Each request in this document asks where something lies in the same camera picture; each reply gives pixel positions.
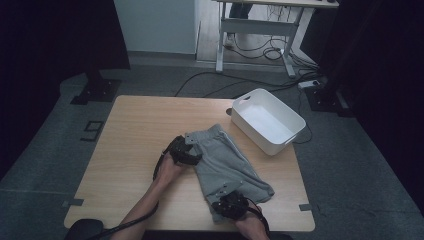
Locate white plastic bin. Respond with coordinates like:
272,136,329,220
230,87,307,157

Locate person's left hand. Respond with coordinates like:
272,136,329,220
153,153,188,191

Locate gray shorts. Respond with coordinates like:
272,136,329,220
184,123,276,224

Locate long black floor cable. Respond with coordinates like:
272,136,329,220
174,71,303,100

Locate person's dark-clothed knee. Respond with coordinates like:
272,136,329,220
64,218,105,240

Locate white power strip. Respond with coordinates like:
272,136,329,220
297,79,321,90

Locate white standing desk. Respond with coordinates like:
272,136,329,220
213,0,340,79

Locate black tape floor mark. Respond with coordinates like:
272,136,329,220
79,120,105,142

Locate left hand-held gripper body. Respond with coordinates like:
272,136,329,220
163,132,204,167

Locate black stand base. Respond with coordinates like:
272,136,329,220
70,69,122,106
304,83,356,118

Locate right hand-held gripper black cable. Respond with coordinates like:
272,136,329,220
246,198,271,238

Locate person's right hand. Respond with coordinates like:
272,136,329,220
234,205,268,240

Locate black curtain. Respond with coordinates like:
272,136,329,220
0,0,131,179
299,0,424,212

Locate coiled black cables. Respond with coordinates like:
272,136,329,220
223,32,322,78

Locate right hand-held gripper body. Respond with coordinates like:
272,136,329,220
211,181,251,221

